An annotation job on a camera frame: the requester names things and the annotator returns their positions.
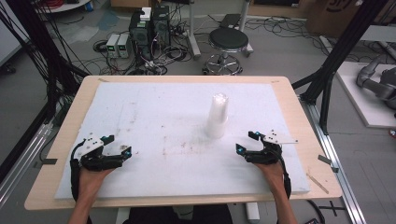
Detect person's dark clothing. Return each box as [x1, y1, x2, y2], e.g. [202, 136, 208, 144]
[122, 204, 234, 224]

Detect white round table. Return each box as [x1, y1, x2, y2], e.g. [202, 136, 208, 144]
[35, 0, 92, 14]

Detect grey bench power supply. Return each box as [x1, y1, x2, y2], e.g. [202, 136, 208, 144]
[117, 33, 132, 60]
[105, 33, 121, 60]

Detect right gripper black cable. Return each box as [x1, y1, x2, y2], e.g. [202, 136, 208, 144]
[277, 155, 292, 201]

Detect aluminium rail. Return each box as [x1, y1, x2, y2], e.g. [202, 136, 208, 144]
[299, 95, 368, 224]
[0, 121, 54, 207]

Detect black computer tower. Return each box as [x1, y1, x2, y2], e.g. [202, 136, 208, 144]
[128, 10, 154, 62]
[151, 5, 172, 49]

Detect grey tape strip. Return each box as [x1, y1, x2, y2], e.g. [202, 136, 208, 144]
[317, 154, 340, 174]

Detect coiled black cable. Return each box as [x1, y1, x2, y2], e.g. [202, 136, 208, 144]
[92, 39, 109, 54]

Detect person's left hand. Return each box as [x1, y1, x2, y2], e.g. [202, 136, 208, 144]
[77, 167, 116, 202]

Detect white box on tower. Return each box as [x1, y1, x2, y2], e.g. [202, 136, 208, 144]
[139, 7, 153, 22]

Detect black metal frame with cables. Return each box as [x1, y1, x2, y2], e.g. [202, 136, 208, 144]
[0, 0, 92, 125]

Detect white table leg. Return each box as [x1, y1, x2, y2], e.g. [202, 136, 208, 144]
[245, 202, 262, 224]
[115, 206, 132, 224]

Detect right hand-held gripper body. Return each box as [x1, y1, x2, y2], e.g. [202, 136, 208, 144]
[245, 129, 299, 165]

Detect light wooden table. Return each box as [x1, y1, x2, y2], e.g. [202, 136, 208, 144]
[23, 75, 344, 212]

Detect tangle of floor cables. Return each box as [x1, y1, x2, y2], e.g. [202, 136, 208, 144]
[78, 18, 194, 77]

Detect black metal frame strut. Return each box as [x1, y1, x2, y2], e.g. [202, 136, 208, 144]
[291, 0, 390, 135]

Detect black round stool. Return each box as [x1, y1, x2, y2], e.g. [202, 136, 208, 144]
[203, 27, 250, 77]

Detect person's right hand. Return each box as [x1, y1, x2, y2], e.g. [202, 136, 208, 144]
[253, 161, 286, 196]

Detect white base board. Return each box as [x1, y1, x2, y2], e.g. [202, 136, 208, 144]
[335, 61, 396, 130]

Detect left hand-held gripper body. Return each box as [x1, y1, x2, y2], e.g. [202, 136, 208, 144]
[77, 133, 124, 173]

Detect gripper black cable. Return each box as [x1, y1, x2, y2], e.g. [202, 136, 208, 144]
[69, 139, 87, 202]
[277, 155, 292, 201]

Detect white foam mat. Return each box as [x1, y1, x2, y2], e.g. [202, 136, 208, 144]
[53, 81, 312, 201]

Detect grey metal stand leg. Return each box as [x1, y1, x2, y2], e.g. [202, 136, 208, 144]
[186, 0, 203, 61]
[238, 0, 255, 58]

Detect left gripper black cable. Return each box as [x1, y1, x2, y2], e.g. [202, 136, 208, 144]
[69, 139, 87, 202]

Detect stack of clear plastic cups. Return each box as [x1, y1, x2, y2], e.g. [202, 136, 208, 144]
[205, 92, 230, 140]

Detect brown cardboard box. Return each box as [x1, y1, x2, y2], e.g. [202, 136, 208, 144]
[305, 0, 396, 39]

